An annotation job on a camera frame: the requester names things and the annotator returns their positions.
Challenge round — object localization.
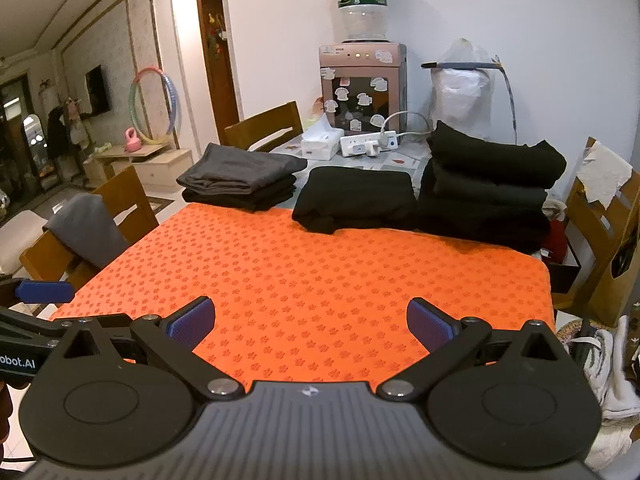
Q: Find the torn white cloth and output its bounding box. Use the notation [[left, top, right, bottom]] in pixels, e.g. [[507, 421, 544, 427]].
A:
[[576, 141, 634, 210]]

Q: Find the red cloth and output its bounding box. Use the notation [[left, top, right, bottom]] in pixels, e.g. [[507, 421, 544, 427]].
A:
[[542, 220, 569, 262]]

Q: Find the white plastic bag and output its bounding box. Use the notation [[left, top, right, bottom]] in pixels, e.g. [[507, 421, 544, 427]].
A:
[[428, 37, 497, 142]]

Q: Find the grey folded garment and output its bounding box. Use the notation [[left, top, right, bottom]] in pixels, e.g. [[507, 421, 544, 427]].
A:
[[176, 142, 309, 194]]

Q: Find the black box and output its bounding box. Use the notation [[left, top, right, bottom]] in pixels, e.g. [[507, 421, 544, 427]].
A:
[[542, 247, 581, 295]]

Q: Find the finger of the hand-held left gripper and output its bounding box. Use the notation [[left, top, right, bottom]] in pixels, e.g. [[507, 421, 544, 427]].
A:
[[0, 278, 76, 306], [0, 306, 71, 351]]

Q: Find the wall television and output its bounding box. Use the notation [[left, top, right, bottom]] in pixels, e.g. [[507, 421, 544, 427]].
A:
[[85, 65, 111, 115]]

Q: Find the wooden chair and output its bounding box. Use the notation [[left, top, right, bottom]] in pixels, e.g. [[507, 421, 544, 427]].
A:
[[20, 165, 160, 292], [223, 101, 305, 153]]

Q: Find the colourful hula hoop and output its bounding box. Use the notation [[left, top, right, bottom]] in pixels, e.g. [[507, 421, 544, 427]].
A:
[[129, 65, 180, 144]]

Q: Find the pile of white clothes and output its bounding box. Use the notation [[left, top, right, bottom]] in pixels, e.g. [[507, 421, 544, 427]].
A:
[[575, 315, 640, 471]]

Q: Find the tile patterned tablecloth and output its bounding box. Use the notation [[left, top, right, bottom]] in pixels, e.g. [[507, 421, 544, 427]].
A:
[[270, 132, 437, 211]]

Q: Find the grey rod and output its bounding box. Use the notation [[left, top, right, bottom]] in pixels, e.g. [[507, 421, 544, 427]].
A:
[[421, 55, 519, 146]]

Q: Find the black knit sweater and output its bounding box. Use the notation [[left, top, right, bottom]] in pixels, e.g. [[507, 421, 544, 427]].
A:
[[291, 166, 417, 235]]

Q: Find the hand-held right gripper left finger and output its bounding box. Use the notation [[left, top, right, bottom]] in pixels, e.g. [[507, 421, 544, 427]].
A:
[[55, 296, 247, 404]]

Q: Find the brown paper bag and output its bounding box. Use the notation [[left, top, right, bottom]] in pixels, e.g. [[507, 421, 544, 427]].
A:
[[575, 220, 640, 327], [565, 136, 640, 327]]

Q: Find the cream low cabinet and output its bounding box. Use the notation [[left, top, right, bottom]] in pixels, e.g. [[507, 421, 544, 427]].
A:
[[82, 141, 195, 194]]

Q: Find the white tissue box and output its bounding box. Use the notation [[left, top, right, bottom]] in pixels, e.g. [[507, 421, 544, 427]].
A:
[[301, 112, 346, 161]]

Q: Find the pink water dispenser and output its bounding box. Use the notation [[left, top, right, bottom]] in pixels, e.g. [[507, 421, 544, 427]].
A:
[[319, 42, 408, 137]]

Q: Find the brown door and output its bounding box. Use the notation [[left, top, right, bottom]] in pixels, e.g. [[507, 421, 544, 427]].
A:
[[195, 0, 241, 147]]

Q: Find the black jacket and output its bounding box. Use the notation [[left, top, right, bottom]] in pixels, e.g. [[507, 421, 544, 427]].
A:
[[47, 107, 71, 161]]

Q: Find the stack of black folded clothes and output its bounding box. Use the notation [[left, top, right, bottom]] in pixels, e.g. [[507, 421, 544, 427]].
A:
[[414, 121, 567, 255]]

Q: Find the white power strip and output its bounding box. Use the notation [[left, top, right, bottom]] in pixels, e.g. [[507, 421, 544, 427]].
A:
[[340, 131, 400, 157]]

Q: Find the standing mirror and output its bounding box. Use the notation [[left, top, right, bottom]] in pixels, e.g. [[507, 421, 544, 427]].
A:
[[23, 114, 49, 177]]

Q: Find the orange flower patterned mat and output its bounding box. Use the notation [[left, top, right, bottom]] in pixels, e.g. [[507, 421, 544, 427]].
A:
[[50, 202, 556, 392]]

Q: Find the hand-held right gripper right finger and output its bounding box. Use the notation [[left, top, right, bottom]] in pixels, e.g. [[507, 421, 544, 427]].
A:
[[375, 298, 571, 402]]

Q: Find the clear water bottle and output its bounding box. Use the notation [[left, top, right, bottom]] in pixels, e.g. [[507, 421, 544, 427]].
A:
[[334, 0, 391, 44]]

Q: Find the grey cloth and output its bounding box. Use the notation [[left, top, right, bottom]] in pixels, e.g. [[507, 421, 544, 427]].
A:
[[42, 192, 132, 269]]

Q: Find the white cable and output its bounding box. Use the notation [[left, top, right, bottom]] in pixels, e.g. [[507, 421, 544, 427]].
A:
[[382, 110, 432, 138]]

